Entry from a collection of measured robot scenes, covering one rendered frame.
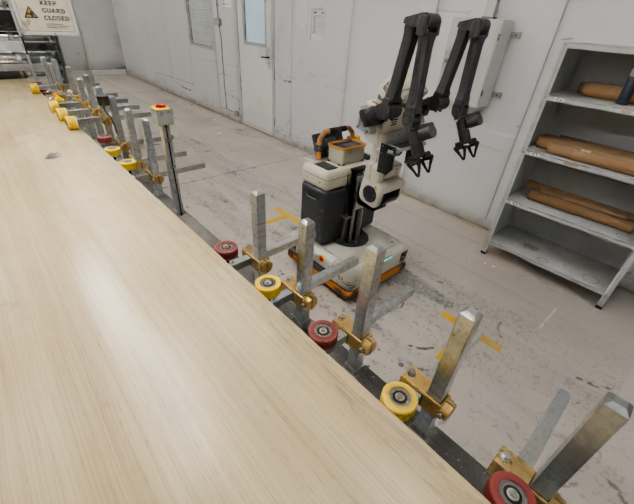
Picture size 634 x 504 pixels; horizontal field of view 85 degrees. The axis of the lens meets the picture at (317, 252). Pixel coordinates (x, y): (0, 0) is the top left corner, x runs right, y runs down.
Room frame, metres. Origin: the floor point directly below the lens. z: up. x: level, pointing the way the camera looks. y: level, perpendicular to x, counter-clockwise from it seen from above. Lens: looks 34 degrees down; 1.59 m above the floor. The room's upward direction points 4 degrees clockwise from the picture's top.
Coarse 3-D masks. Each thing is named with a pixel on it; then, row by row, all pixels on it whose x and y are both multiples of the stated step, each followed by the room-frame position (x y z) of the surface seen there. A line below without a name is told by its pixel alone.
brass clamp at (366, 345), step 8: (336, 320) 0.74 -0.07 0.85; (344, 320) 0.74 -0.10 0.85; (352, 320) 0.74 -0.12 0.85; (344, 328) 0.71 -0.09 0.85; (352, 328) 0.71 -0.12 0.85; (352, 336) 0.68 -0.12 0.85; (368, 336) 0.69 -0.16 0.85; (352, 344) 0.68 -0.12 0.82; (360, 344) 0.66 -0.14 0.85; (368, 344) 0.66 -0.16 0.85; (376, 344) 0.68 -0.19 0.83; (360, 352) 0.65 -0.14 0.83; (368, 352) 0.66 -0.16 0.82
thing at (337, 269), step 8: (352, 256) 1.11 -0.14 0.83; (336, 264) 1.05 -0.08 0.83; (344, 264) 1.06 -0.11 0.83; (352, 264) 1.08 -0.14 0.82; (320, 272) 1.00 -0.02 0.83; (328, 272) 1.00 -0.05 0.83; (336, 272) 1.02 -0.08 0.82; (312, 280) 0.95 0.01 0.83; (320, 280) 0.96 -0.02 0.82; (312, 288) 0.94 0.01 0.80; (280, 296) 0.85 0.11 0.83; (288, 296) 0.86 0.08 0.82; (280, 304) 0.84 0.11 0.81
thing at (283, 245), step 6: (282, 240) 1.19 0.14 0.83; (288, 240) 1.20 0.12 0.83; (294, 240) 1.20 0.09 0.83; (270, 246) 1.14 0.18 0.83; (276, 246) 1.15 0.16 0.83; (282, 246) 1.16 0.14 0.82; (288, 246) 1.18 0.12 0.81; (270, 252) 1.12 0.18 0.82; (276, 252) 1.14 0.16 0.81; (240, 258) 1.05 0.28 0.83; (246, 258) 1.05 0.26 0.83; (234, 264) 1.01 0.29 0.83; (240, 264) 1.02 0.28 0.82; (246, 264) 1.04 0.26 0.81
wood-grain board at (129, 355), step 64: (0, 128) 2.12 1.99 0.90; (64, 128) 2.21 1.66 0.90; (0, 192) 1.29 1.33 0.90; (64, 192) 1.33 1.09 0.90; (128, 192) 1.38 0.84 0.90; (0, 256) 0.86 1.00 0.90; (64, 256) 0.89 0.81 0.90; (128, 256) 0.91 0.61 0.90; (192, 256) 0.94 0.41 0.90; (0, 320) 0.60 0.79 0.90; (64, 320) 0.62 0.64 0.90; (128, 320) 0.64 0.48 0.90; (192, 320) 0.65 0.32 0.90; (256, 320) 0.67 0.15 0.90; (0, 384) 0.43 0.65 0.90; (64, 384) 0.44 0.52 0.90; (128, 384) 0.45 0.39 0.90; (192, 384) 0.46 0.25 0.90; (256, 384) 0.48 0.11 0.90; (320, 384) 0.49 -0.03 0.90; (0, 448) 0.30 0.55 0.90; (64, 448) 0.31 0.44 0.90; (128, 448) 0.32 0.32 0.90; (192, 448) 0.33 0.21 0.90; (256, 448) 0.34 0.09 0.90; (320, 448) 0.35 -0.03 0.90; (384, 448) 0.36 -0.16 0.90
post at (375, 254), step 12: (372, 252) 0.68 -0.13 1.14; (384, 252) 0.69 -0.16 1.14; (372, 264) 0.68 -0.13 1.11; (372, 276) 0.67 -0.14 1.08; (360, 288) 0.69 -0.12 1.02; (372, 288) 0.68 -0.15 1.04; (360, 300) 0.69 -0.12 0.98; (372, 300) 0.68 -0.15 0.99; (360, 312) 0.68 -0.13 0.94; (372, 312) 0.69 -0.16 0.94; (360, 324) 0.68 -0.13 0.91; (360, 336) 0.67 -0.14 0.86; (348, 360) 0.69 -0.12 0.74; (360, 360) 0.69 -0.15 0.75
